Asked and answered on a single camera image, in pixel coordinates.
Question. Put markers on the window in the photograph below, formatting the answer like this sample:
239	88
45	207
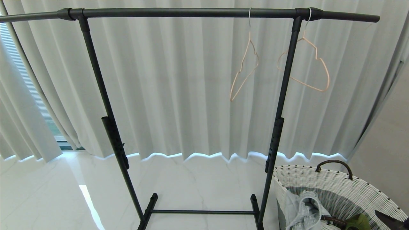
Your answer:
17	64

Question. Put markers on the green shirt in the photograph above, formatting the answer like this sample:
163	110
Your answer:
359	222

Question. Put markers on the pink clothes hanger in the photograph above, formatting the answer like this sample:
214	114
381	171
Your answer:
306	85
249	28

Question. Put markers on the white laundry basket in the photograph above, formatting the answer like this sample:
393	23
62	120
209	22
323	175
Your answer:
319	179

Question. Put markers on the pale grey garment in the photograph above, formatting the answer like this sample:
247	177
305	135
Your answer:
303	207

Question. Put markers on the black clothes rack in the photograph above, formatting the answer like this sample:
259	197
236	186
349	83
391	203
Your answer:
191	12

